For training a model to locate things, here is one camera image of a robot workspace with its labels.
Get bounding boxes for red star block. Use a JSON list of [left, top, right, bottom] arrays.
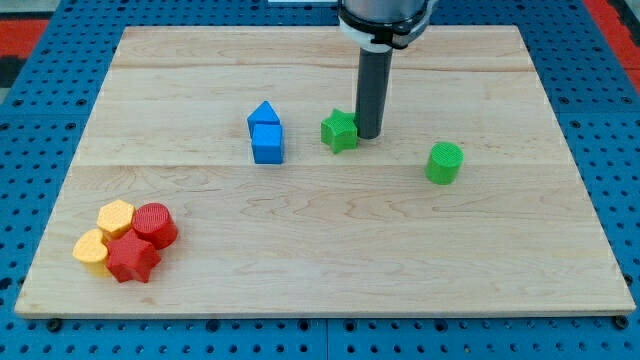
[[106, 230, 161, 283]]

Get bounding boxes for red cylinder block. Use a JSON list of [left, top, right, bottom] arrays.
[[132, 203, 178, 249]]

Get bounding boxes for blue cube block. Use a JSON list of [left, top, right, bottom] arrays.
[[251, 124, 284, 164]]

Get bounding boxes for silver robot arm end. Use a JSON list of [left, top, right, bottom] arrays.
[[337, 0, 438, 53]]

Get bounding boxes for blue triangle block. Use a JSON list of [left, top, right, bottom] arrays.
[[247, 100, 280, 137]]

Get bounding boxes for yellow heart block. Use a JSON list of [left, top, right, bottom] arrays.
[[72, 228, 111, 277]]

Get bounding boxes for yellow hexagon block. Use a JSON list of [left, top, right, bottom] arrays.
[[96, 199, 135, 240]]

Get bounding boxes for light wooden board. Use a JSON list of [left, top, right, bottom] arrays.
[[15, 26, 636, 319]]

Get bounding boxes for green star block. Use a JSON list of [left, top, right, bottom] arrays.
[[321, 109, 358, 154]]

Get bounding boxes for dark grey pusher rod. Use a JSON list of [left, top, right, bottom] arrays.
[[355, 49, 393, 140]]

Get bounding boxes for green cylinder block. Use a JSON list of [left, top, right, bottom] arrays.
[[425, 142, 464, 185]]

